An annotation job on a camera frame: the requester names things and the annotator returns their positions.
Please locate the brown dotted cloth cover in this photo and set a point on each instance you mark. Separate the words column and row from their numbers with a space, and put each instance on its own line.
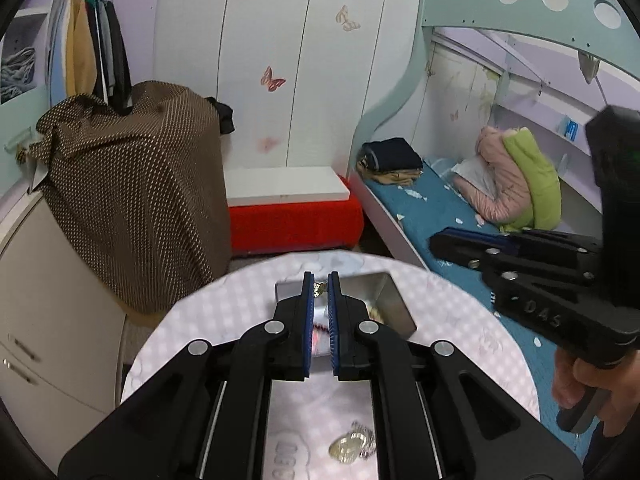
column 140, row 185

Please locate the small brown butterfly sticker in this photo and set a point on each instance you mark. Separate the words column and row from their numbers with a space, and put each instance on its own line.
column 454, row 115

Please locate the white pillow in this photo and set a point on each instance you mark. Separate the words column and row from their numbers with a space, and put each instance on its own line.
column 472, row 172

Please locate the red storage box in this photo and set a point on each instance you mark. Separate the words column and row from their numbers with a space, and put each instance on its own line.
column 290, row 227

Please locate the pink butterfly wall sticker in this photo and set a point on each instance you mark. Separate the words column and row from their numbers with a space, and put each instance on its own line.
column 271, row 80

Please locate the beige low cabinet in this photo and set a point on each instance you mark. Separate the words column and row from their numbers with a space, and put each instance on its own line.
column 55, row 300

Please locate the light blue hanging shirt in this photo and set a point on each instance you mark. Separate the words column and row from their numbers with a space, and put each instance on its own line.
column 57, row 50

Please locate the small blue box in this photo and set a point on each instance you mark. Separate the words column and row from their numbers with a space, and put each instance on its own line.
column 571, row 127

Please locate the pale green bunk bed frame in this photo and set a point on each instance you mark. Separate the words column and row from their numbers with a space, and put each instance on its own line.
column 450, row 10

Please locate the black cloth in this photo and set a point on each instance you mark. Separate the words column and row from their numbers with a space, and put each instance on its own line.
column 225, row 115

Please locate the teal candy print bedsheet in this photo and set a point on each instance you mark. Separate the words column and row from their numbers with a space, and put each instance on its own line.
column 440, row 210

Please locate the folded tan clothes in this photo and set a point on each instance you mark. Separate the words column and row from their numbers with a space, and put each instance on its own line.
column 390, row 177

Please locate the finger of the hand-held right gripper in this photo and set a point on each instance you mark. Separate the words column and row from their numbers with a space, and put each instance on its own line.
column 475, row 234
column 460, row 250

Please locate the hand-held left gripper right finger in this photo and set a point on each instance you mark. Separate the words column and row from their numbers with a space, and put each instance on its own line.
column 334, row 325

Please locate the hanging grey bag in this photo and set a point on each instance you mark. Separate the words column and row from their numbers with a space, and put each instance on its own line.
column 590, row 67

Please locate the green padded jacket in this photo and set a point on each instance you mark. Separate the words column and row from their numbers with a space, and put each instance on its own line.
column 537, row 185

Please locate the lilac wardrobe shelf unit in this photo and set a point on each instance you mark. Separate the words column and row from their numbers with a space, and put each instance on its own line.
column 140, row 20

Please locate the yellow hanging garment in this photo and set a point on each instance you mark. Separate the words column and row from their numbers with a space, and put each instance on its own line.
column 82, row 50

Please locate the person's right hand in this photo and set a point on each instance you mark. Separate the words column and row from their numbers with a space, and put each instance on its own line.
column 622, row 395

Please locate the folded grey white clothes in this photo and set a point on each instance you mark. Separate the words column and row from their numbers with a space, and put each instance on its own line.
column 17, row 75

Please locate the folded dark clothes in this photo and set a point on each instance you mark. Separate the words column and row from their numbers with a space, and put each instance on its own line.
column 392, row 155

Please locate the green hanging garment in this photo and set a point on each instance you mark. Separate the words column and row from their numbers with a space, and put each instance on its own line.
column 95, row 35

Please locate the beige butterfly wall sticker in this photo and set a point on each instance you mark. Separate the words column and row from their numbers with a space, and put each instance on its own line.
column 347, row 17

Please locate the black hanging jacket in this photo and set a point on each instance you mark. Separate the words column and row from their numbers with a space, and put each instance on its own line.
column 119, row 65

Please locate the white board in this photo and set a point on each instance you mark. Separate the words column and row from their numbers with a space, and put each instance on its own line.
column 285, row 185

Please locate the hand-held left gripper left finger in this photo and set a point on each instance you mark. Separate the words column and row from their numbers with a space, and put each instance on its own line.
column 310, row 325

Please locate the grey metal tin box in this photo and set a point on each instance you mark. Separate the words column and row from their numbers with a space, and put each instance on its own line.
column 387, row 297

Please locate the pink padded jacket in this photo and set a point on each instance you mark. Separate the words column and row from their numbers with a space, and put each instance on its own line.
column 500, row 180

